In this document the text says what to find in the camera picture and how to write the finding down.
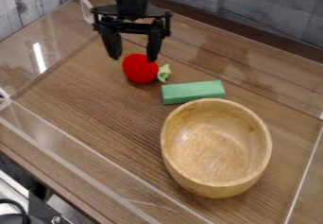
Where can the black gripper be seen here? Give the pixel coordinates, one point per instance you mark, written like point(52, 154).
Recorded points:
point(153, 23)

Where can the red felt strawberry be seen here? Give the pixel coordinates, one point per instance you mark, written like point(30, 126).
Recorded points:
point(143, 71)

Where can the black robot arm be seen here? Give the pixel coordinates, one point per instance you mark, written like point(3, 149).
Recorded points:
point(133, 7)

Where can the green rectangular block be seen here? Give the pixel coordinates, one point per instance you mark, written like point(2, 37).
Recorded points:
point(185, 92)

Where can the wooden bowl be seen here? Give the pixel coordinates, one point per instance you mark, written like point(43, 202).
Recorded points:
point(217, 147)

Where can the clear acrylic corner bracket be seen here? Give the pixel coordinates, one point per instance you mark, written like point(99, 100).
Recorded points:
point(86, 6)

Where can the clear acrylic enclosure wall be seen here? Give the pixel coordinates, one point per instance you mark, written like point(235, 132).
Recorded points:
point(82, 129)

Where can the black metal mount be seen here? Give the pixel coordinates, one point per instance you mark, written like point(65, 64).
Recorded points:
point(40, 212)

